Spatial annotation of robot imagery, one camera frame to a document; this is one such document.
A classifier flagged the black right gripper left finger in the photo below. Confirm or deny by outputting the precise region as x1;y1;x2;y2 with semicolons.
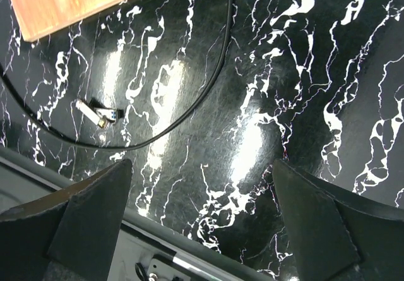
1;159;133;280

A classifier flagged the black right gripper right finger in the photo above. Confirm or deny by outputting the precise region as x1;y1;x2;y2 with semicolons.
272;160;403;280

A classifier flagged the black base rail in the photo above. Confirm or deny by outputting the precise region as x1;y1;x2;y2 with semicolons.
1;148;269;280

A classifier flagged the thin black cable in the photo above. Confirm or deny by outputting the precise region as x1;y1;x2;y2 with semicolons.
0;0;235;151

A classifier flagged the black marble mat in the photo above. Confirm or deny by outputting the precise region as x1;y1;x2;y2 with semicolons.
1;0;403;280

